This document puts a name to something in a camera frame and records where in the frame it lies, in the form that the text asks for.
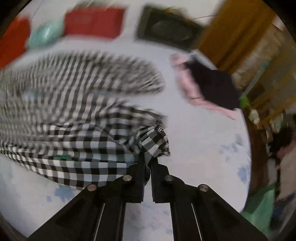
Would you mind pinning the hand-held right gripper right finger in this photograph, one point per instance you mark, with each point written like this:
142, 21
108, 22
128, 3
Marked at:
158, 183

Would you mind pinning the teal plastic bag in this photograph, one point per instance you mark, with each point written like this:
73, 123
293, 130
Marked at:
45, 34

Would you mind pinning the pink cloth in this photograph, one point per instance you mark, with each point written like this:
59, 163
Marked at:
187, 81

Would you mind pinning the black white checkered garment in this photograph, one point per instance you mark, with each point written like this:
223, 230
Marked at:
69, 104

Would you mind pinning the black gift bag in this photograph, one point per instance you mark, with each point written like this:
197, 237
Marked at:
166, 27

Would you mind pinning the black cloth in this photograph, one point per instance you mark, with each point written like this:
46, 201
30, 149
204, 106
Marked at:
215, 85

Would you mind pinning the red box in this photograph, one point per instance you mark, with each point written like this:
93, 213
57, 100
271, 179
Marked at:
92, 22

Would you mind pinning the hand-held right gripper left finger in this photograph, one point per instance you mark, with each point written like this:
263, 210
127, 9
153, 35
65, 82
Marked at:
138, 180

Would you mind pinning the red plastic suitcase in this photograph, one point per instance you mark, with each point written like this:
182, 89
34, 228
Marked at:
12, 41

